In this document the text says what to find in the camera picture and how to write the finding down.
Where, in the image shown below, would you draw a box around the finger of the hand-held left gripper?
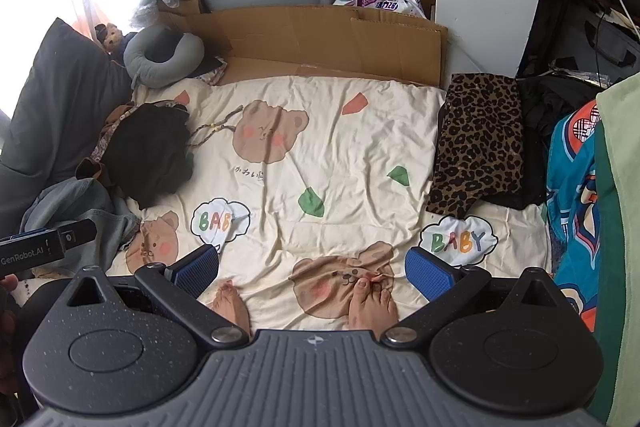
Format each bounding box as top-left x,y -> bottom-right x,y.
60,219 -> 98,249

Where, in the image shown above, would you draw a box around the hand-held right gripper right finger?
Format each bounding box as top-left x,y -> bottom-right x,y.
381,247 -> 568,349

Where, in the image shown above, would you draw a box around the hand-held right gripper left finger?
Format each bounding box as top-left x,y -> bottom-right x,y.
65,244 -> 251,349

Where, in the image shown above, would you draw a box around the black drawstring pants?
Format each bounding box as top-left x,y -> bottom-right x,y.
102,102 -> 247,211

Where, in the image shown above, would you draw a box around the leopard print garment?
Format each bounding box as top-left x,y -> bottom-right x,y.
426,73 -> 526,218

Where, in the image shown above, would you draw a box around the black clothes pile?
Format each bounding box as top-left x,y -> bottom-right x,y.
482,74 -> 603,211

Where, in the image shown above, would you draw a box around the denim jeans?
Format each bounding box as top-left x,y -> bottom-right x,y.
20,177 -> 143,270

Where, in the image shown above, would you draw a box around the person's left foot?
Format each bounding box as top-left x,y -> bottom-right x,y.
209,281 -> 251,340

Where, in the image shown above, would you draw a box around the person's foot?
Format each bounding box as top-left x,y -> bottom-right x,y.
346,276 -> 399,333
209,281 -> 251,340

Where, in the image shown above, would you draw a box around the person's right foot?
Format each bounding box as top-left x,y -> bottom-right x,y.
346,276 -> 399,333

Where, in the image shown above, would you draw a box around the brown garment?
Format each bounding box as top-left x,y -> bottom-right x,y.
75,156 -> 108,182

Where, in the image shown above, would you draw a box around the dark grey pillow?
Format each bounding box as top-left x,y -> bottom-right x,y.
0,18 -> 135,233

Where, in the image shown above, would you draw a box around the blue cartoon print cloth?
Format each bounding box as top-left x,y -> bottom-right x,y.
544,101 -> 601,333

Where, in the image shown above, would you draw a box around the bear print blanket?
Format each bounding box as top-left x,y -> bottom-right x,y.
107,74 -> 556,338

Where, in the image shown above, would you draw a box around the grey neck pillow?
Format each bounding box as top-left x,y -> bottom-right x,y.
122,26 -> 206,89

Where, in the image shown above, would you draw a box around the brown teddy bear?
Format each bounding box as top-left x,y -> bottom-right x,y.
94,23 -> 128,58

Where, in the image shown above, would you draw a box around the floral print cloth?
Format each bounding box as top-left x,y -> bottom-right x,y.
197,57 -> 230,86

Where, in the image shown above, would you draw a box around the green cloth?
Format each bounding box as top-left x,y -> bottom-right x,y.
589,74 -> 640,427

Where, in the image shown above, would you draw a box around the silver foil bag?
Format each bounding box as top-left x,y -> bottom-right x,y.
549,56 -> 612,86

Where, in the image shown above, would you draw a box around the wide folded cardboard sheet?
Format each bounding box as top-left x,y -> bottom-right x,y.
159,4 -> 449,88

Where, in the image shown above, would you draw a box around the white purple package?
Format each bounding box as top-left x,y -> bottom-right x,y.
350,0 -> 427,18

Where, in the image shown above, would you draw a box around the black bag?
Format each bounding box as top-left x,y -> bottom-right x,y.
582,17 -> 640,68

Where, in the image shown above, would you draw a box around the white cable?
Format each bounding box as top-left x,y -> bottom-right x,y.
612,0 -> 640,28

